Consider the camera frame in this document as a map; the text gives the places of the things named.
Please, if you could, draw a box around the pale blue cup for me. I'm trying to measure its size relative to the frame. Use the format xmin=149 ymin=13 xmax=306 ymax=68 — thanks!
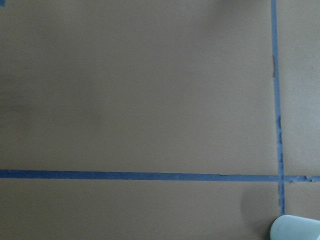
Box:
xmin=270 ymin=215 xmax=320 ymax=240

